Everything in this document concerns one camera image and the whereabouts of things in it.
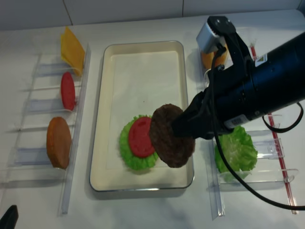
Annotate yellow cheese slices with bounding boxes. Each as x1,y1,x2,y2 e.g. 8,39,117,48
61,27,85,77

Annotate red tomato slice on tray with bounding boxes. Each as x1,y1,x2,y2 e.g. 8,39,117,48
128,116,154,158

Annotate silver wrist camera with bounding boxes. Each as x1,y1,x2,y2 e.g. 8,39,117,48
196,22,225,54

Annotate clear acrylic left rack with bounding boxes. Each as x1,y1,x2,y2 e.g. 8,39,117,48
0,47,91,215

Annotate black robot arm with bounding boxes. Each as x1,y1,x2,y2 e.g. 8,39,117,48
172,16,305,140

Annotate green lettuce in rack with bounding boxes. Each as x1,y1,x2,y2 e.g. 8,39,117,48
219,126,258,179

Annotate green lettuce on tray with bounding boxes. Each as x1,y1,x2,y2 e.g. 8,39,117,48
119,115,159,171

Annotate white metal baking tray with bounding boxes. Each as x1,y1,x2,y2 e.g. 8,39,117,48
90,41,194,192

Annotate left sesame bun half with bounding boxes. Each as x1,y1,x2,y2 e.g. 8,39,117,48
201,52,214,69

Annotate brown bun in left rack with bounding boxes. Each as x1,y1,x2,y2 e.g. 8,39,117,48
46,116,71,170

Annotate brown meat patty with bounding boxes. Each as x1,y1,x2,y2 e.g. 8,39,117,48
149,104,195,168

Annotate right sesame bun half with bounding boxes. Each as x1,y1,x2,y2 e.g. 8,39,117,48
215,44,228,66

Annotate red tomato slice in rack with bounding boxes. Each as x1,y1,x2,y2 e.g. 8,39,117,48
61,72,75,111

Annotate clear acrylic right rack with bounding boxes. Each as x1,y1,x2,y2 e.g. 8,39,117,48
196,27,300,218

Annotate clear acrylic rack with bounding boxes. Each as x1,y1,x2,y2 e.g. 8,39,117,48
196,27,300,218
0,47,91,215

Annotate black object at corner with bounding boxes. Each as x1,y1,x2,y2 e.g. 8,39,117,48
0,205,19,229

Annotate red strip on rack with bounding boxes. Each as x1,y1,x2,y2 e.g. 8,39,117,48
250,42,299,215

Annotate white paper tray liner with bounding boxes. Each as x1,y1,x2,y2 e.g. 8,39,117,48
106,51,187,169

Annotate sesame bun half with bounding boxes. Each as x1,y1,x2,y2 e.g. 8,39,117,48
201,52,214,69
215,44,228,66

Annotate black cable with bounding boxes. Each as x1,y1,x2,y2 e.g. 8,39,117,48
204,47,305,211

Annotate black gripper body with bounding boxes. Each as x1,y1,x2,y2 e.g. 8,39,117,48
172,16,254,140

